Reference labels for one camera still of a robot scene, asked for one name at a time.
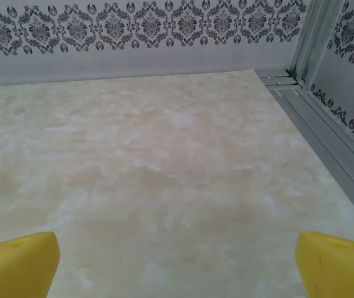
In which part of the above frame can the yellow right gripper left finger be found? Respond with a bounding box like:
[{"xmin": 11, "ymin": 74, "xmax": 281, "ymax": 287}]
[{"xmin": 0, "ymin": 231, "xmax": 61, "ymax": 298}]

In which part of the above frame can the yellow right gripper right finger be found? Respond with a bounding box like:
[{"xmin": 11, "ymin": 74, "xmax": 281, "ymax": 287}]
[{"xmin": 295, "ymin": 230, "xmax": 354, "ymax": 298}]

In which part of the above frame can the aluminium side rail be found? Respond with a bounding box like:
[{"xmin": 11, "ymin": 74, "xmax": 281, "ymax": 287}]
[{"xmin": 258, "ymin": 69, "xmax": 354, "ymax": 204}]

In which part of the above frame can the aluminium frame post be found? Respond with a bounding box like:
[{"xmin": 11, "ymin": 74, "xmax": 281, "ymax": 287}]
[{"xmin": 287, "ymin": 0, "xmax": 348, "ymax": 90}]

